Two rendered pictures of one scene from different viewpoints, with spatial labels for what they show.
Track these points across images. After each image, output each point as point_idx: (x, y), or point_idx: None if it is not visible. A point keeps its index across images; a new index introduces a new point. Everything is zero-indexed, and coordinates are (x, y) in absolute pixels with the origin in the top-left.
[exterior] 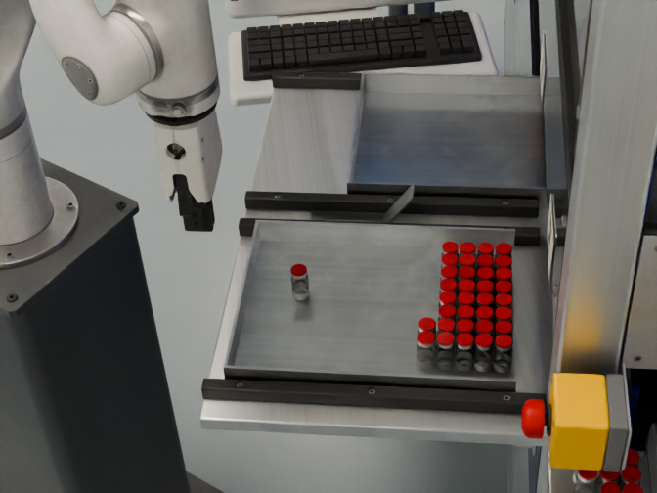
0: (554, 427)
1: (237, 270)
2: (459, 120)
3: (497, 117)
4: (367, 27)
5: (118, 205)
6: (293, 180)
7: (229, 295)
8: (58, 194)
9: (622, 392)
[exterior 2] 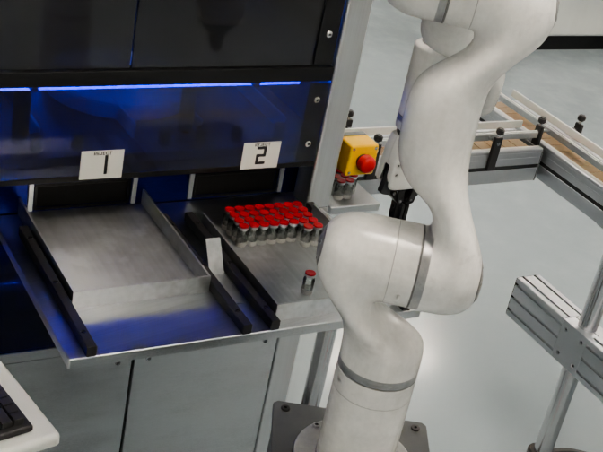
0: (378, 147)
1: (308, 323)
2: (83, 259)
3: (69, 245)
4: None
5: (288, 407)
6: (204, 319)
7: (331, 320)
8: (308, 440)
9: (346, 132)
